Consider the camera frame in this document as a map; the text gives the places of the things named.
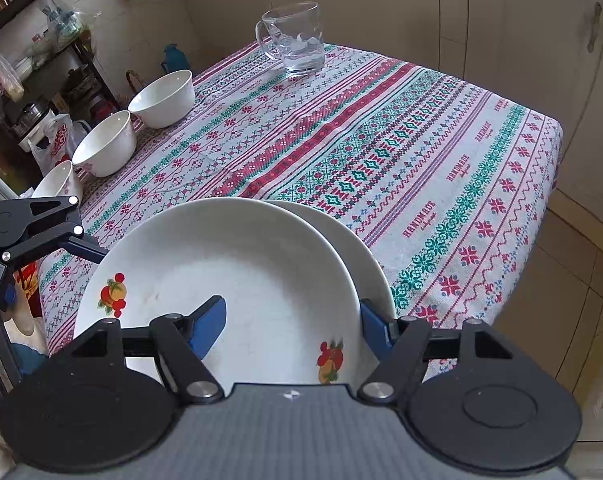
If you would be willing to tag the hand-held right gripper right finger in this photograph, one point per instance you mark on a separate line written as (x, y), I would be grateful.
(376, 327)

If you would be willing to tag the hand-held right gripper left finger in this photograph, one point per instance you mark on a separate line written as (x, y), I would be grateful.
(209, 327)

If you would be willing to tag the white plate fruit print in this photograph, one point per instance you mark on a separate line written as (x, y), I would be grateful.
(231, 260)
(351, 250)

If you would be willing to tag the white bowl pink print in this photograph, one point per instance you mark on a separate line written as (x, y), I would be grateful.
(109, 150)
(166, 105)
(61, 182)

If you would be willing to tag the dark blue cloth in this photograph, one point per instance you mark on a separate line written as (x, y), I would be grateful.
(31, 357)

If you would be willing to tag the white bag red print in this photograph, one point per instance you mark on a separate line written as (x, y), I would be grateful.
(56, 140)

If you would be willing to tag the patterned red green tablecloth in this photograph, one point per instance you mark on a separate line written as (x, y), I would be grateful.
(381, 160)

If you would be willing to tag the clear plastic bag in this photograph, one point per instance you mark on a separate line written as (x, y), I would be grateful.
(1, 80)

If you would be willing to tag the blue thermos bottle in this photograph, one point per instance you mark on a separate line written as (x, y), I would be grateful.
(172, 62)

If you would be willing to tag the black storage shelf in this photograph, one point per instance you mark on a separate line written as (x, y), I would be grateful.
(16, 12)

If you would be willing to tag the clear glass mug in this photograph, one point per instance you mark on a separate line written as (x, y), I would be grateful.
(296, 55)

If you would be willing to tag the black metal frame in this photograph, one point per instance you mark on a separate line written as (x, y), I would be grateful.
(5, 347)

